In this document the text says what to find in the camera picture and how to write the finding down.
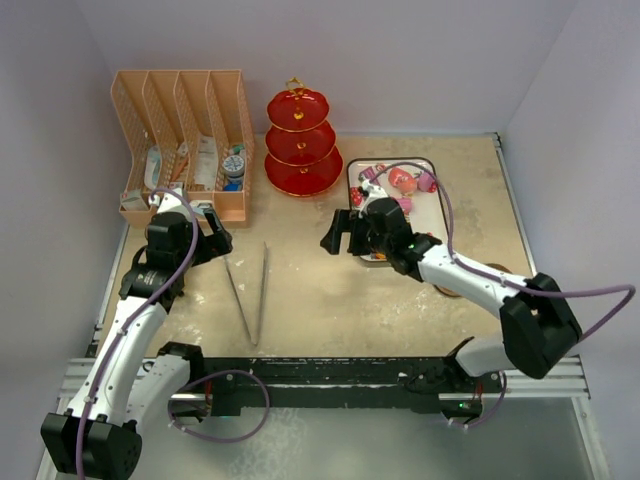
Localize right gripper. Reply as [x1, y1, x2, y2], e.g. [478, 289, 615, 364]
[321, 209, 392, 256]

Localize red three-tier cake stand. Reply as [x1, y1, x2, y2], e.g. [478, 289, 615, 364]
[264, 77, 344, 197]

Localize pink heart cake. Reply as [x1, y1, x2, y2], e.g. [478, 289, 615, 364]
[388, 167, 417, 196]

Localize white strawberry enamel tray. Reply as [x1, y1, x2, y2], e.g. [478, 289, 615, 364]
[346, 157, 450, 264]

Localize metal serving tongs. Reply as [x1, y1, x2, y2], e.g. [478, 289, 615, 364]
[223, 242, 270, 347]

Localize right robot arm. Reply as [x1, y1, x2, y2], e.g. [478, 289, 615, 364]
[320, 198, 582, 391]

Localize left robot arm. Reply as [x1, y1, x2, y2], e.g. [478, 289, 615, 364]
[41, 207, 232, 479]

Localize purple striped cake slice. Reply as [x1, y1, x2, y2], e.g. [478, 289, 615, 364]
[358, 167, 376, 181]

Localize pink striped cake slice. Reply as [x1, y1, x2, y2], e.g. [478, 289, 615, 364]
[397, 197, 413, 215]

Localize white blue tube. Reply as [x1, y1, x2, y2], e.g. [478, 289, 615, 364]
[144, 145, 162, 190]

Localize small carton box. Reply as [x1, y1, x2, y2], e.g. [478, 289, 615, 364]
[120, 189, 149, 211]

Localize peach desk file organizer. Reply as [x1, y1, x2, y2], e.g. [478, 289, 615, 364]
[111, 70, 255, 229]

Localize left brown round coaster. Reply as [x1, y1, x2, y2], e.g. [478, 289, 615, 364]
[434, 285, 461, 298]

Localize brown round coaster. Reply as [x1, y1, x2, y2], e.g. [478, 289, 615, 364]
[484, 263, 513, 274]
[434, 285, 461, 298]

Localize right brown round coaster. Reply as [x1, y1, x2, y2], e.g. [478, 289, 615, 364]
[484, 263, 513, 274]

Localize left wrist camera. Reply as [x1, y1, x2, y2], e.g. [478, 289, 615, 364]
[149, 192, 192, 221]

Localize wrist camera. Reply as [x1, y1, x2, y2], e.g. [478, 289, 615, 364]
[149, 192, 192, 221]
[359, 180, 388, 203]

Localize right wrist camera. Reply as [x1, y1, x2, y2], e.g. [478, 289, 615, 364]
[359, 180, 388, 203]

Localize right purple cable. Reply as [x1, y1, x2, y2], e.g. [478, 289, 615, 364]
[367, 161, 637, 346]

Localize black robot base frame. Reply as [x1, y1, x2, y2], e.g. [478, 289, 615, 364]
[158, 342, 505, 420]

